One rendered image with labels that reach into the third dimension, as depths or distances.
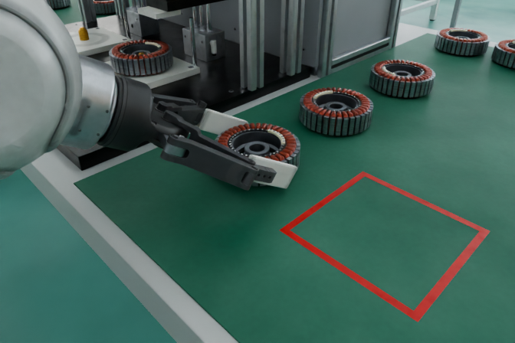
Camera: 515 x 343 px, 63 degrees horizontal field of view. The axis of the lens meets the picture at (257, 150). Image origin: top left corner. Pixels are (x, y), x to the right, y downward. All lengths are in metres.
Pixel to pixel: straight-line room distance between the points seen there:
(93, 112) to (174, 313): 0.19
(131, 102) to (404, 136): 0.41
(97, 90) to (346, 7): 0.58
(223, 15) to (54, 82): 0.82
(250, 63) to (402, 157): 0.29
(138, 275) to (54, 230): 1.32
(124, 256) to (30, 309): 1.06
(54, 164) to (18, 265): 1.05
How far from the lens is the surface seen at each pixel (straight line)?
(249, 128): 0.58
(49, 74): 0.21
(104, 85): 0.42
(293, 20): 0.77
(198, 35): 0.87
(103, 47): 0.98
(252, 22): 0.69
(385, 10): 1.02
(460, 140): 0.69
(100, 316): 1.41
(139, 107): 0.43
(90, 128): 0.42
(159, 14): 0.79
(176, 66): 0.82
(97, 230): 0.50
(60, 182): 0.59
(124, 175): 0.57
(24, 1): 0.22
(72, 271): 1.56
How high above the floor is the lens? 1.06
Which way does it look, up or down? 31 degrees down
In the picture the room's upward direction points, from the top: straight up
